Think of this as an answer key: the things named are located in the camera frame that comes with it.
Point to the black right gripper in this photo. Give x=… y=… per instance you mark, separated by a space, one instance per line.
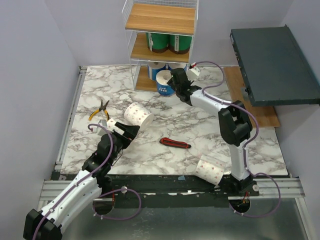
x=178 y=79

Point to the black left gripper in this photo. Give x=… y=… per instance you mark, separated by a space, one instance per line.
x=130 y=132

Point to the pink dotted roll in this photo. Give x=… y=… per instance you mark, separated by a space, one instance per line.
x=111 y=124
x=210 y=169
x=138 y=115

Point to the blue paper roll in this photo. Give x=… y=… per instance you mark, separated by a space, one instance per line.
x=177 y=67

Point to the green roll front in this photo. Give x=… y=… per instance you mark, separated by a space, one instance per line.
x=179 y=44

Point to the green roll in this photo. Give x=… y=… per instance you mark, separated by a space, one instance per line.
x=179 y=44
x=157 y=42

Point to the green roll back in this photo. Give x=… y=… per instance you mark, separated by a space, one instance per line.
x=157 y=42

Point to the white wire wooden shelf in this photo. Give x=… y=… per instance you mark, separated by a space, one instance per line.
x=177 y=17

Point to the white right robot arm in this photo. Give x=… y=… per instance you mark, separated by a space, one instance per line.
x=234 y=122

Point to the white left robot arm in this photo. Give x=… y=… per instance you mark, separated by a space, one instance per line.
x=52 y=220

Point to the red black utility knife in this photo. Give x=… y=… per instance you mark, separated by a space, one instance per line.
x=173 y=143

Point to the pink dotted roll front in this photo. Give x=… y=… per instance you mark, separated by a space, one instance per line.
x=210 y=169

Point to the wooden board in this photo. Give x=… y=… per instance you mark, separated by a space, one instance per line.
x=265 y=115

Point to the dark green metal box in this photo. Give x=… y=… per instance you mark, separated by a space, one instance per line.
x=274 y=69

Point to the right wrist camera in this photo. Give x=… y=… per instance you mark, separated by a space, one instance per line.
x=193 y=72

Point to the yellow handled pliers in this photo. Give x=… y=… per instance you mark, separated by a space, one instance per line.
x=102 y=108

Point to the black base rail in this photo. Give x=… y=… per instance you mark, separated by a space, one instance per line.
x=171 y=191

